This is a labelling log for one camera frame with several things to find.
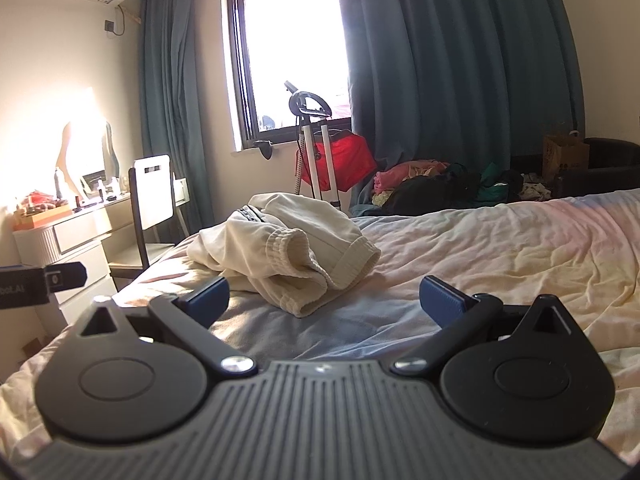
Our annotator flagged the cream white zip jacket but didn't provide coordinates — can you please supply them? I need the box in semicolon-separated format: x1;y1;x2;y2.
188;193;381;318

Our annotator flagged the pile of clothes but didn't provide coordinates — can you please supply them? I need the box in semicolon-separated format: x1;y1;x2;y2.
371;159;552;216

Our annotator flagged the white dresser with drawers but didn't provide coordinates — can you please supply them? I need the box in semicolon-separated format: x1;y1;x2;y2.
13;195;132;337

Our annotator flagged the orange tray with items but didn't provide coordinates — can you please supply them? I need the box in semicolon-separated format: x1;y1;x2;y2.
13;191;73;231

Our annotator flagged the pink white bed sheet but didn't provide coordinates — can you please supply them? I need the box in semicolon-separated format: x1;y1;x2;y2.
0;193;640;466

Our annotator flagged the white back dark chair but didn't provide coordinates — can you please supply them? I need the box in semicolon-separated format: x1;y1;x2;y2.
108;155;176;280

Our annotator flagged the vanity mirror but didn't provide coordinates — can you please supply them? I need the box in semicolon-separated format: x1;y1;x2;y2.
55;118;122;204

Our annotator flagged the red bag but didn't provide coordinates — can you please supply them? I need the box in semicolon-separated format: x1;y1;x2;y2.
312;130;378;192

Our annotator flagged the dark armchair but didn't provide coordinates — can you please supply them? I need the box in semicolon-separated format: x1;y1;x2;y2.
552;138;640;198

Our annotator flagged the large teal curtain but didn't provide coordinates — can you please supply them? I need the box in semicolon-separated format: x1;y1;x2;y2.
328;0;586;217

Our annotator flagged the dark framed window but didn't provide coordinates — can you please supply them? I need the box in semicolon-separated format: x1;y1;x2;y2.
227;0;352;148

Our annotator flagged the teal curtain left of window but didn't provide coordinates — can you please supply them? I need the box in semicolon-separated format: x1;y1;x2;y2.
139;0;214;233

